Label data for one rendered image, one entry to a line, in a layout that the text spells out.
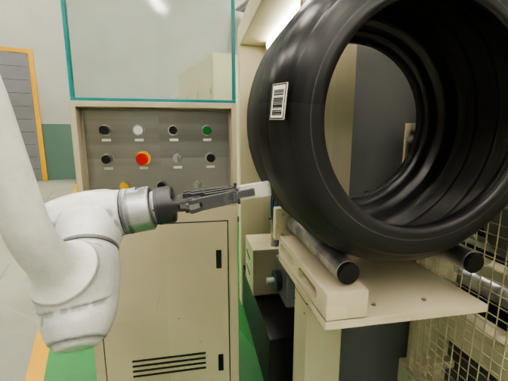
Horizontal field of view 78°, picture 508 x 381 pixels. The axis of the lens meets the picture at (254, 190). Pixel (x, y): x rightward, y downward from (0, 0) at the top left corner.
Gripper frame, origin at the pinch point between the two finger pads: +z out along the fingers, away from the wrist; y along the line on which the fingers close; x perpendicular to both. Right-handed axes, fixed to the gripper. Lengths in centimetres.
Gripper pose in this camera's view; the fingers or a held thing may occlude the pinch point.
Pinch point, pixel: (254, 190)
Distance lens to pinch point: 65.9
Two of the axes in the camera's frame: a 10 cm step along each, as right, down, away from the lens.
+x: 1.3, 9.7, 1.9
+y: -1.8, -1.7, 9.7
